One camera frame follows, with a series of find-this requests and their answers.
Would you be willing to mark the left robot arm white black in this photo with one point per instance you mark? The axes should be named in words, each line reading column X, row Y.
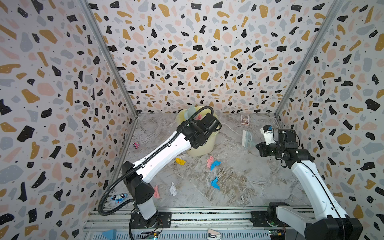
column 140, row 173

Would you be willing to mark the small card box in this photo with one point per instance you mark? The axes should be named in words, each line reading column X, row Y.
column 245, row 120

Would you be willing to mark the blue paper scrap lower left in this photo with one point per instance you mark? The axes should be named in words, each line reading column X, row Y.
column 214, row 184

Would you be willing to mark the teal plastic dustpan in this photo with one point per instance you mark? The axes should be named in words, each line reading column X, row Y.
column 189, row 112

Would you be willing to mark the blue toy car sticker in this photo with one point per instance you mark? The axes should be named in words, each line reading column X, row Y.
column 118, row 199

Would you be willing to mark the pink paper scrap centre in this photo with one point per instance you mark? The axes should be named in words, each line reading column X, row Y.
column 210, row 161

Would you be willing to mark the yellow paper scrap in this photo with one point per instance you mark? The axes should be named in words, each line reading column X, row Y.
column 180, row 161

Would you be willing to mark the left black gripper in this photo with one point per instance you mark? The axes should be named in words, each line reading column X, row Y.
column 192, row 122

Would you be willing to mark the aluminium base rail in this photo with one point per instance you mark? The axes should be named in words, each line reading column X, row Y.
column 234, row 223

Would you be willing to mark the pink paper scrap near left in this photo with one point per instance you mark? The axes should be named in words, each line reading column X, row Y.
column 156, row 193

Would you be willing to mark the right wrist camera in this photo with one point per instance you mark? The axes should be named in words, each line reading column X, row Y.
column 268, row 134

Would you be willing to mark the blue paper scrap centre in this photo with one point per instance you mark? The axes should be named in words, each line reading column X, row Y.
column 215, row 164

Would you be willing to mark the blue triangular object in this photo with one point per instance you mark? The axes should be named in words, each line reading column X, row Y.
column 110, row 234

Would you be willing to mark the teal hand brush white bristles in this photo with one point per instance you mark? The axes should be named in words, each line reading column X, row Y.
column 247, row 140

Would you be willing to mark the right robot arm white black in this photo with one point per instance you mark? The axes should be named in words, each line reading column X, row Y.
column 331, row 221

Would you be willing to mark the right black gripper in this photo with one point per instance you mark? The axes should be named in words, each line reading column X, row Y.
column 261, row 148

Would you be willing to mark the blue paper scrap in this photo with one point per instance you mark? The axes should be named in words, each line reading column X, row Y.
column 215, row 164
column 214, row 184

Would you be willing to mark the white paper scrap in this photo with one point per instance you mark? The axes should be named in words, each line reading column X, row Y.
column 173, row 189

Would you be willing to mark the cream trash bin yellow bag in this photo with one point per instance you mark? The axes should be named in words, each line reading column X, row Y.
column 209, row 145

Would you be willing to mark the pink paper scrap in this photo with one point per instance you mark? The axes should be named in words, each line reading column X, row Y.
column 210, row 161
column 156, row 193

